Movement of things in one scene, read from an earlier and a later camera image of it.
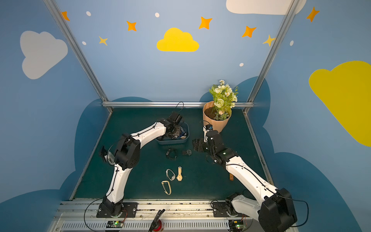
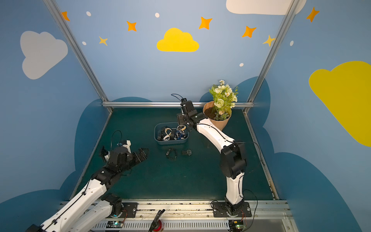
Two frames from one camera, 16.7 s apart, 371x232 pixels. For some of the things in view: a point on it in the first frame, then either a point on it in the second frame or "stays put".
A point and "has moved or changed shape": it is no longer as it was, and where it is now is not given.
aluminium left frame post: [78, 52] stays put
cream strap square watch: [166, 187] has moved or changed shape
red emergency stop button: [160, 226] stays put
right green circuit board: [236, 225] stays put
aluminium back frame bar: [165, 104] stays put
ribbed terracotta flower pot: [218, 117] stays put
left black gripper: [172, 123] to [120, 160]
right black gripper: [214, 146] to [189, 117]
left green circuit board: [114, 224] stays put
